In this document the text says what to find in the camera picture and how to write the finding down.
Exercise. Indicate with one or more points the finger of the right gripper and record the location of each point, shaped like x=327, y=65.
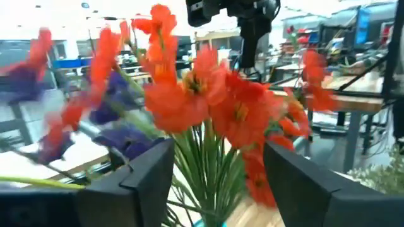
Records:
x=252, y=47

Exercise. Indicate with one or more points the red artificial flower bunch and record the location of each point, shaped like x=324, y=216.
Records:
x=233, y=110

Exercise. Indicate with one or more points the blue glass vase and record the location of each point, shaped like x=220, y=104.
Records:
x=210, y=224

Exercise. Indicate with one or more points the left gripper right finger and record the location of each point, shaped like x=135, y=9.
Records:
x=315, y=198

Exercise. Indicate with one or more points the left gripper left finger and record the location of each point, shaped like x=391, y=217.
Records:
x=139, y=195

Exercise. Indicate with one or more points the purple artificial flower bunch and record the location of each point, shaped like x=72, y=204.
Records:
x=126, y=138

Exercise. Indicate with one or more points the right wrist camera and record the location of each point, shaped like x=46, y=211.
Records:
x=202, y=11

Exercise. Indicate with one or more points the wooden workbench grey legs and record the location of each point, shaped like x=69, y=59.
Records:
x=356, y=94

